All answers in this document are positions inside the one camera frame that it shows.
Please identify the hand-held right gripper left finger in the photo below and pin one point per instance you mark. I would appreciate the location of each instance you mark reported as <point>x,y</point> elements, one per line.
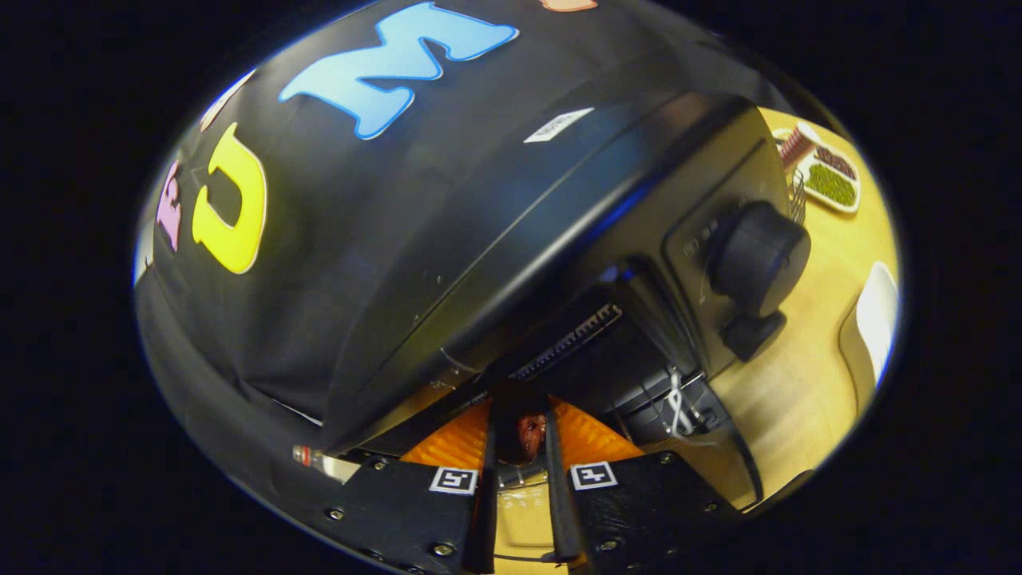
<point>488,519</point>

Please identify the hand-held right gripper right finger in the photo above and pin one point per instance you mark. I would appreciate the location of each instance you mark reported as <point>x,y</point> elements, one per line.
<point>560,519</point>

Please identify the red meat piece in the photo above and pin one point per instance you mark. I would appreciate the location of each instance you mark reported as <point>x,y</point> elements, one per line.
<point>531,435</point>

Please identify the black electric oven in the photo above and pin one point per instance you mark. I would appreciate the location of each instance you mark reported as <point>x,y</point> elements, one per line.
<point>559,239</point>

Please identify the black oven knob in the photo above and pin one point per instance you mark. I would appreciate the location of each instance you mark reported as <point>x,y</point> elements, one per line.
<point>750,331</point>
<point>758,255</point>

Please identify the black backdrop cloth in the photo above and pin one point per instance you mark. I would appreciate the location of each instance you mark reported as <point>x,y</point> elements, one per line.
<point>319,239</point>

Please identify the white rectangular tray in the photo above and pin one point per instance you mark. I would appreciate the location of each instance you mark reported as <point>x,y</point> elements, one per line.
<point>874,323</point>

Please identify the pile of green beans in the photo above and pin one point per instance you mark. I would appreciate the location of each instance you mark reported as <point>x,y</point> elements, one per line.
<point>830,184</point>

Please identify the white divided plate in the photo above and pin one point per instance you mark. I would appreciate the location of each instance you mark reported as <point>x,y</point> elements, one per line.
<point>850,200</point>

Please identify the pile of dark red beans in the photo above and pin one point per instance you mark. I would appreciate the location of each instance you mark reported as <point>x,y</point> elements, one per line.
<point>837,160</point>

